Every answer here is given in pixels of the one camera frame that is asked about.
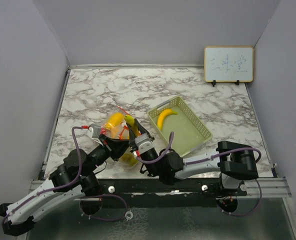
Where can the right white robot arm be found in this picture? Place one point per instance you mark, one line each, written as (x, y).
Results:
(233, 161)

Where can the black mounting rail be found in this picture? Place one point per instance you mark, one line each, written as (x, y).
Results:
(152, 193)

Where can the orange yellow bell pepper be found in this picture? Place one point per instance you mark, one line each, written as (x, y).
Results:
(114, 120)

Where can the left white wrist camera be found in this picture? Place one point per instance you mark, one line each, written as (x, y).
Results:
(93, 132)

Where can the small whiteboard wooden frame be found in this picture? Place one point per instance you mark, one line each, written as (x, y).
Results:
(229, 64)

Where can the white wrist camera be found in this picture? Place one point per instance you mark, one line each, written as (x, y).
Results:
(143, 143)
(93, 132)

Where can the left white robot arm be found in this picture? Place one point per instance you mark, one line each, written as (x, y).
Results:
(74, 178)

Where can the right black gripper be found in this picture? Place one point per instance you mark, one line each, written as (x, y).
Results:
(143, 130)

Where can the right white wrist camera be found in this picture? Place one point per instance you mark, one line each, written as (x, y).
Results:
(143, 143)

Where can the yellow banana bunch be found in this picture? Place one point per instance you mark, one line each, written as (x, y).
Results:
(128, 159)

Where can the single yellow banana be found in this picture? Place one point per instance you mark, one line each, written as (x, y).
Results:
(131, 122)
(162, 116)

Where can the green plastic basket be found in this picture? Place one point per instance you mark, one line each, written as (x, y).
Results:
(190, 133)

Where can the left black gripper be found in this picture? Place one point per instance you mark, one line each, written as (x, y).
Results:
(115, 148)

